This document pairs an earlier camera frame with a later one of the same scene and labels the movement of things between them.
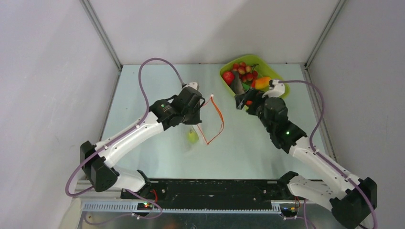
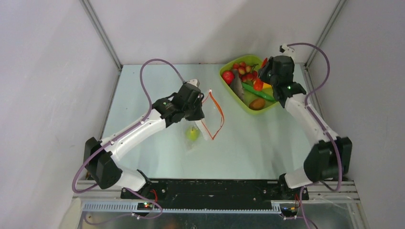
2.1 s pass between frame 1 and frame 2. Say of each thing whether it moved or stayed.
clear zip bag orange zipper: stayed
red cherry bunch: stayed
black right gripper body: moved
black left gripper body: stayed
